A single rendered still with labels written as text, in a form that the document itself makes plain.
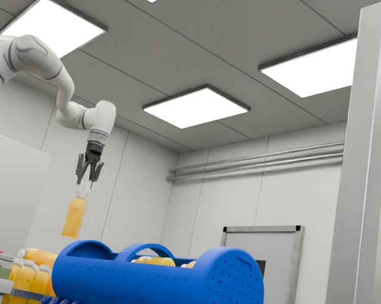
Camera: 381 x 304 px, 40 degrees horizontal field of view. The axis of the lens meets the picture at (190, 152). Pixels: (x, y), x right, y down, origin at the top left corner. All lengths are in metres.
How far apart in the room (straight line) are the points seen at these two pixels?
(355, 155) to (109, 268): 1.10
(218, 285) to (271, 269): 4.39
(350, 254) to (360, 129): 0.25
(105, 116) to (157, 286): 1.01
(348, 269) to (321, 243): 4.66
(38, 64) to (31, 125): 4.93
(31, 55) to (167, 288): 0.96
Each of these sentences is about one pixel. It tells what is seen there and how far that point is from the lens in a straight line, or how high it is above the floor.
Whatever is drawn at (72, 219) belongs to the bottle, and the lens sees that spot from 2.37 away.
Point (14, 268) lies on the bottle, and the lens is 2.47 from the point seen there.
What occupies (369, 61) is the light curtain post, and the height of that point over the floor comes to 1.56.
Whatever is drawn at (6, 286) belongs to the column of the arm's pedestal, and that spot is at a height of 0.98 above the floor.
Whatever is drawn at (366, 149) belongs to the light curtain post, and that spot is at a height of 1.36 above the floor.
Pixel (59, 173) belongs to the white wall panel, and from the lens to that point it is 7.01.
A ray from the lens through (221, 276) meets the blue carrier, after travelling 1.59.
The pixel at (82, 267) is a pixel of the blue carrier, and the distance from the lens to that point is 2.05.
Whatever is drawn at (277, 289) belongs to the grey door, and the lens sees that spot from 5.86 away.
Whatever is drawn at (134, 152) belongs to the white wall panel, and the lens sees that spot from 7.59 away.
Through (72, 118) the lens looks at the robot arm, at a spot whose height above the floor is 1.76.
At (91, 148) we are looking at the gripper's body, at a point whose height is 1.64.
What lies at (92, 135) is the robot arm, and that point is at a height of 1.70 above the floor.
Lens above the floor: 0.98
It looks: 18 degrees up
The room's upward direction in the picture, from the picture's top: 12 degrees clockwise
